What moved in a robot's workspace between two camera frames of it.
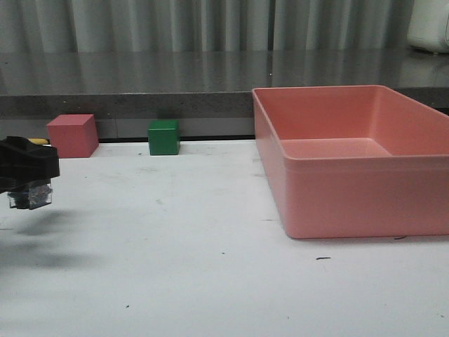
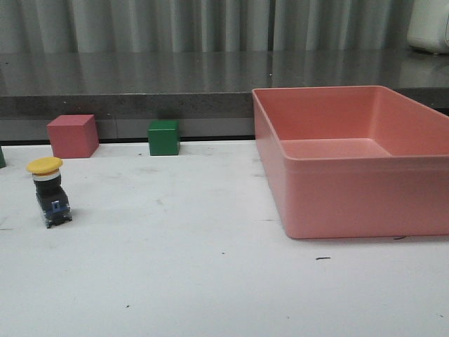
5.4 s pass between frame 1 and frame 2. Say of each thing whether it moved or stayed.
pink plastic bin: stayed
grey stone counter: stayed
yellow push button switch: moved
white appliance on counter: stayed
